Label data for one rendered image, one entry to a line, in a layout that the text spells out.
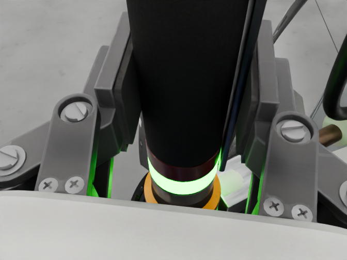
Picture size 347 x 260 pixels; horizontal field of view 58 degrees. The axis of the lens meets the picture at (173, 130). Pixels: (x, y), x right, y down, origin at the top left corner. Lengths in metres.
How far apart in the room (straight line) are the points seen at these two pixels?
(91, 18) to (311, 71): 1.90
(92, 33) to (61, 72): 0.50
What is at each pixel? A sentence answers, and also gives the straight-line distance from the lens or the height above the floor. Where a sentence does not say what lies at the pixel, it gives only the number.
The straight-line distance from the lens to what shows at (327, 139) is 0.26.
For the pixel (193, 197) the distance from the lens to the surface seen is 0.15.
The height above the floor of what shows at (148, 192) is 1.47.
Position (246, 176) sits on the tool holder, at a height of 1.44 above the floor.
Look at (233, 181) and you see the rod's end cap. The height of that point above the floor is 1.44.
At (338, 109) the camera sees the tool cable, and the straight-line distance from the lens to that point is 0.22.
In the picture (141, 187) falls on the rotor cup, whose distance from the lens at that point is 0.48.
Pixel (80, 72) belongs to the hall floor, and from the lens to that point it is 2.51.
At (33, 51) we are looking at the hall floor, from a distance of 2.83.
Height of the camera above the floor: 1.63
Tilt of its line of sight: 53 degrees down
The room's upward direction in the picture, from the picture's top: 1 degrees counter-clockwise
